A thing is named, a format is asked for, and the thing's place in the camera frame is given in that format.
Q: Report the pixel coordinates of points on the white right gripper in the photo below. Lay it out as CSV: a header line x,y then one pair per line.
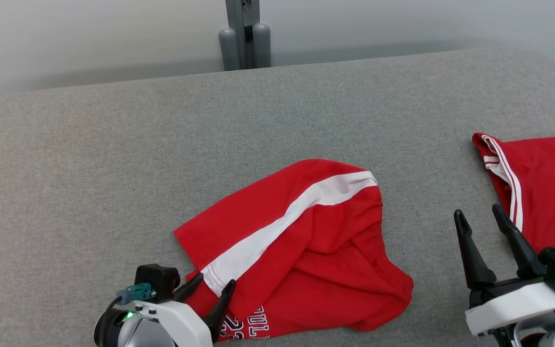
x,y
513,306

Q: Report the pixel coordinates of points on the red jersey striped trim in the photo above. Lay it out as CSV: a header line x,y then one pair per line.
x,y
552,193

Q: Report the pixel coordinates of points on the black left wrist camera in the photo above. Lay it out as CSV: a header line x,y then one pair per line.
x,y
159,279

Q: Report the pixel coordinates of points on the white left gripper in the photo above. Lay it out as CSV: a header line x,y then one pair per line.
x,y
188,327

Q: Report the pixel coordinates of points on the red shorts white stripe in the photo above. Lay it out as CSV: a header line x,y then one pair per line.
x,y
335,270

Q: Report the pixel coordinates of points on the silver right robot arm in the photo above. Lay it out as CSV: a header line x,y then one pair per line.
x,y
542,337

